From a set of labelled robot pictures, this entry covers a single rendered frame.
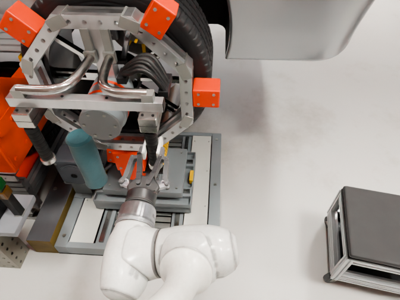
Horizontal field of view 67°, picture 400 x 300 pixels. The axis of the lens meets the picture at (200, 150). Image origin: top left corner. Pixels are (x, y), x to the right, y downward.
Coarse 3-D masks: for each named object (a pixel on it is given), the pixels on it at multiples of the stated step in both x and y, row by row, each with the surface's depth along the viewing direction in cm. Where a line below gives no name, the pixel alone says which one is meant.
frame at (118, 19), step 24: (48, 24) 84; (72, 24) 84; (96, 24) 84; (120, 24) 83; (168, 48) 88; (24, 72) 97; (192, 72) 96; (72, 120) 117; (192, 120) 108; (96, 144) 120; (120, 144) 119
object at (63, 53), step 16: (64, 32) 111; (128, 32) 96; (48, 48) 100; (64, 48) 115; (80, 48) 103; (128, 48) 102; (48, 64) 104; (64, 64) 117; (80, 80) 126; (144, 80) 109; (176, 80) 108; (176, 96) 125; (80, 112) 120; (176, 112) 117; (128, 128) 126
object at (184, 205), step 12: (192, 156) 177; (192, 168) 171; (192, 180) 162; (96, 192) 158; (192, 192) 163; (96, 204) 157; (108, 204) 157; (120, 204) 156; (156, 204) 154; (168, 204) 153; (180, 204) 153
